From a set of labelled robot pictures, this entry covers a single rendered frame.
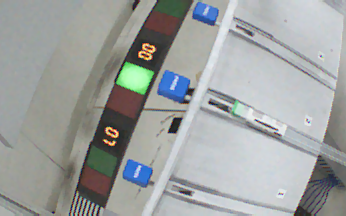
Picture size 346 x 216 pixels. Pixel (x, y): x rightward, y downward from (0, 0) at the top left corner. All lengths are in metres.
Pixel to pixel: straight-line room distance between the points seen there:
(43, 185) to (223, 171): 0.80
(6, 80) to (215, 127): 0.30
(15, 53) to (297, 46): 0.41
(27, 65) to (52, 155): 0.78
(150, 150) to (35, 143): 0.32
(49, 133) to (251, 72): 0.79
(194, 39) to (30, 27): 0.68
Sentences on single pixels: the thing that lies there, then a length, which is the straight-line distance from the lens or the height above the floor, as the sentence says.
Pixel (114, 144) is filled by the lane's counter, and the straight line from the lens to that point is 1.06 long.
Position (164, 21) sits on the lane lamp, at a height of 0.66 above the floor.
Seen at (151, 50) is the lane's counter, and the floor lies 0.66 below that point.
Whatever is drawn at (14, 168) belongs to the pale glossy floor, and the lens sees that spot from 1.72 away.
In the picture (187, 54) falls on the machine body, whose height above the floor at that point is 0.29.
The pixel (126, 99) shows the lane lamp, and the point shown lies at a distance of 1.08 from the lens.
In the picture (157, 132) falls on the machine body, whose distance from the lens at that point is 1.59.
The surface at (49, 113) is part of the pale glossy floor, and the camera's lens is 1.79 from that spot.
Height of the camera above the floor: 1.48
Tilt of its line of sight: 47 degrees down
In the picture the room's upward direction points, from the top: 92 degrees clockwise
